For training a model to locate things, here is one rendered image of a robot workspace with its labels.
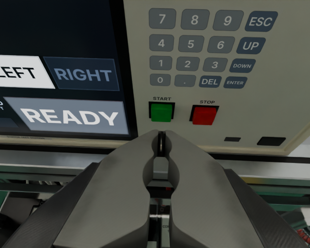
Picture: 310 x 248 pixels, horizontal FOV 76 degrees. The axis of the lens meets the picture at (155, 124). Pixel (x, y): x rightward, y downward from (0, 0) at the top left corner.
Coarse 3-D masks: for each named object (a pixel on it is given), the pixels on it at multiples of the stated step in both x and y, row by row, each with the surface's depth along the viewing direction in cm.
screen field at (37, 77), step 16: (0, 64) 15; (16, 64) 14; (32, 64) 14; (48, 64) 14; (64, 64) 14; (80, 64) 14; (96, 64) 14; (112, 64) 14; (0, 80) 16; (16, 80) 16; (32, 80) 16; (48, 80) 16; (64, 80) 15; (80, 80) 15; (96, 80) 15; (112, 80) 15
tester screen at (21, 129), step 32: (0, 0) 11; (32, 0) 11; (64, 0) 11; (96, 0) 11; (0, 32) 13; (32, 32) 12; (64, 32) 12; (96, 32) 12; (0, 96) 17; (32, 96) 17; (64, 96) 17; (96, 96) 17; (0, 128) 21; (128, 128) 20
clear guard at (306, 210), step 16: (160, 192) 25; (256, 192) 25; (272, 192) 25; (160, 208) 24; (288, 208) 24; (304, 208) 24; (160, 224) 23; (304, 224) 23; (160, 240) 22; (304, 240) 22
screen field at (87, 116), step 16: (16, 112) 19; (32, 112) 19; (48, 112) 19; (64, 112) 19; (80, 112) 18; (96, 112) 18; (112, 112) 18; (32, 128) 21; (48, 128) 21; (64, 128) 21; (80, 128) 21; (96, 128) 20; (112, 128) 20
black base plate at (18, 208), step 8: (8, 200) 53; (16, 200) 53; (24, 200) 53; (32, 200) 53; (8, 208) 52; (16, 208) 52; (24, 208) 52; (8, 216) 51; (16, 216) 51; (24, 216) 51; (8, 224) 49; (16, 224) 49; (0, 232) 48; (8, 232) 48; (0, 240) 47
